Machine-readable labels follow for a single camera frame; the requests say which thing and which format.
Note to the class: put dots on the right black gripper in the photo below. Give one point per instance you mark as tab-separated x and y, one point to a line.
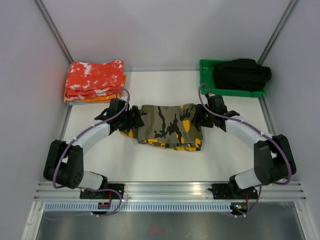
200	110

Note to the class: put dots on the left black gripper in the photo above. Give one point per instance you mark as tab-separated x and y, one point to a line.
134	122

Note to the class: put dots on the camouflage yellow green trousers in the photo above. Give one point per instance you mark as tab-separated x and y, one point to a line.
168	127

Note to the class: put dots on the black trousers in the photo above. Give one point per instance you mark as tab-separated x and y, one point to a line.
241	74

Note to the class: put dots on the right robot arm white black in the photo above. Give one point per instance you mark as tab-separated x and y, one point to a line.
273	160

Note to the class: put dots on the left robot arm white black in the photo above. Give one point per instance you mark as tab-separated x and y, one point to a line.
64	165

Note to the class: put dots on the orange folded trousers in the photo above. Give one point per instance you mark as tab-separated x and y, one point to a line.
95	91

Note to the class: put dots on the red white folded trousers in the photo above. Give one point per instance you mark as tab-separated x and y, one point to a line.
95	78

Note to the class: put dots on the green plastic tray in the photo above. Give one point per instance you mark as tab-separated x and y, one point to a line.
206	67

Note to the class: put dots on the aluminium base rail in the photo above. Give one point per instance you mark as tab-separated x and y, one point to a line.
172	191

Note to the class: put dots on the right corner aluminium post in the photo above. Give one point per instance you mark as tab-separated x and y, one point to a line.
278	29

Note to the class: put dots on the corner aluminium post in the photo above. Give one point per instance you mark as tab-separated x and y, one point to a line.
53	29
278	29

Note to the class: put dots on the left corner aluminium post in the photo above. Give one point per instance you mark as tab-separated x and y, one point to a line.
53	29

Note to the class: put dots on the white slotted cable duct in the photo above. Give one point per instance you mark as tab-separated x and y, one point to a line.
139	206

